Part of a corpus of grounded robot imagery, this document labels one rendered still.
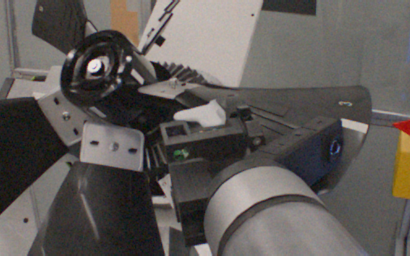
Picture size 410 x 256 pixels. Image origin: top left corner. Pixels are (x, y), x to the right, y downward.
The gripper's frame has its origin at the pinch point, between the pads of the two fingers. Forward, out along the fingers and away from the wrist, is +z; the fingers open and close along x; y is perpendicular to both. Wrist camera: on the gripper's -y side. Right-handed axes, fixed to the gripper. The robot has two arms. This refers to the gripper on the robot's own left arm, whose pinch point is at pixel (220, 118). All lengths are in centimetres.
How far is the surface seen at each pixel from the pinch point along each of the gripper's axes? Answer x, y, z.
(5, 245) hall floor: 108, 99, 152
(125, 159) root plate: 7.1, 11.9, 9.9
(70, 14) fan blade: -12.6, 18.4, 29.9
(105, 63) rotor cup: -5.9, 12.4, 13.2
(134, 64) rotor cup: -5.6, 8.5, 10.6
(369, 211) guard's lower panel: 56, -55, 51
